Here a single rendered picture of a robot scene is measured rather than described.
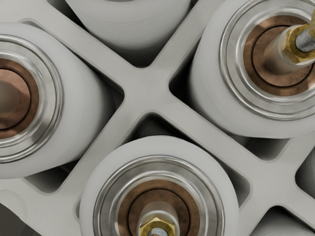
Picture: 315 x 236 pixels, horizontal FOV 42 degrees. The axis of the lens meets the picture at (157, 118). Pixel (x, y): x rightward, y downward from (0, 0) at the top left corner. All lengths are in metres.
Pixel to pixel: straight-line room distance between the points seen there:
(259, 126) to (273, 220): 0.13
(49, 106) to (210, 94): 0.09
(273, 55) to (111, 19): 0.10
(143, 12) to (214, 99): 0.07
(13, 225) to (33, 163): 0.29
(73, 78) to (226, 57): 0.09
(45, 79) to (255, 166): 0.17
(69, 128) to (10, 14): 0.13
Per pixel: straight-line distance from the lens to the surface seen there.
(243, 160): 0.32
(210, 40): 0.25
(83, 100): 0.25
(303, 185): 0.39
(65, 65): 0.25
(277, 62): 0.23
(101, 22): 0.27
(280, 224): 0.35
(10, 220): 0.53
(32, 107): 0.25
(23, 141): 0.25
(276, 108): 0.25
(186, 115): 0.31
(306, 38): 0.20
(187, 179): 0.24
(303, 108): 0.25
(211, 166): 0.24
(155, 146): 0.24
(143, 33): 0.29
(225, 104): 0.24
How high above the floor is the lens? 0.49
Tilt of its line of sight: 88 degrees down
